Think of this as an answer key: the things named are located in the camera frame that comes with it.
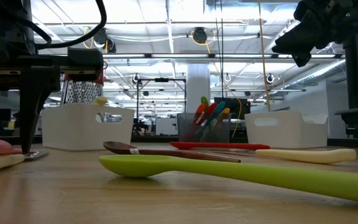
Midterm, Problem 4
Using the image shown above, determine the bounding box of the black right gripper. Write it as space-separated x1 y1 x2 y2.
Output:
272 0 358 54

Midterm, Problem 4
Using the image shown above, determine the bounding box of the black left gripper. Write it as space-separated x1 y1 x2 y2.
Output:
0 0 71 154

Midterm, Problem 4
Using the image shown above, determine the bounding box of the brown wooden spoon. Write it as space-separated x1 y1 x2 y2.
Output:
103 141 242 164

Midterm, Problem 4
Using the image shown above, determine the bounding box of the large green silicone spoon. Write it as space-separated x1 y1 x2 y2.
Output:
98 154 358 206

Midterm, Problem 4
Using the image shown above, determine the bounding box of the small blue silicone spoon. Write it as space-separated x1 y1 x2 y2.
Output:
209 101 226 124

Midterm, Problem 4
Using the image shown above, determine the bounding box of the small red silicone spoon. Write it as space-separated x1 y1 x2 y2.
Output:
201 101 219 125

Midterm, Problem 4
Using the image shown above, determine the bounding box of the large red silicone spoon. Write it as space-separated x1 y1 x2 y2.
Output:
168 141 271 151

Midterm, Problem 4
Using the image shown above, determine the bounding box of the white plastic bin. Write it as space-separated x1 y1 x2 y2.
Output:
244 110 329 149
41 103 135 152

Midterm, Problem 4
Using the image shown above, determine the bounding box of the red metal box grater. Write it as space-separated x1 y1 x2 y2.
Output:
60 73 105 105

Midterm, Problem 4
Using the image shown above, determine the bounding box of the tall wooden stick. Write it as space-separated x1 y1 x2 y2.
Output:
257 0 272 112

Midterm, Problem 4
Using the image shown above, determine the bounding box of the black monitor stand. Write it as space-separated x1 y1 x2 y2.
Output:
345 40 358 110

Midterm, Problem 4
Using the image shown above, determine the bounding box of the white building column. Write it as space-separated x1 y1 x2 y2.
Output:
186 63 211 114

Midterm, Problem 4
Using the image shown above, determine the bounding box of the grey translucent plastic bin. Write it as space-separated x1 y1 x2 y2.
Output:
177 112 232 143

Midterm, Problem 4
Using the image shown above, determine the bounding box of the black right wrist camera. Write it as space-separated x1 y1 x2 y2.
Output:
292 52 312 68

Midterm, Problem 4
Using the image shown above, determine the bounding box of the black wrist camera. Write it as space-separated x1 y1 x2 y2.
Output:
292 52 312 68
67 47 104 75

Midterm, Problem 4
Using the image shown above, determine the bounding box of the silver ventilation duct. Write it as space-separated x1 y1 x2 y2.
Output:
283 58 347 91

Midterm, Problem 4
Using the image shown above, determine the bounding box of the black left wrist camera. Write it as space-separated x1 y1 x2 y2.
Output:
67 47 104 75

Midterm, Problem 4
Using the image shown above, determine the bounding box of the black hanging cable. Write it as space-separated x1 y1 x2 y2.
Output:
219 0 226 91
214 0 221 91

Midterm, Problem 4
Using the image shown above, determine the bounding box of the black ceiling cord reel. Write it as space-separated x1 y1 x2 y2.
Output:
192 27 208 45
93 27 117 54

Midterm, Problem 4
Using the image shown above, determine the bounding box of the black left camera cable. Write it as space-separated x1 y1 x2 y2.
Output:
35 0 108 50

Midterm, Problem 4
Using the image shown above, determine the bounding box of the thin yellow background cable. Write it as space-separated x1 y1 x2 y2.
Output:
231 91 244 138

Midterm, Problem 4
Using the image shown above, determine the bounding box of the black background frame rig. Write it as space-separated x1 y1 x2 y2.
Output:
136 77 187 138

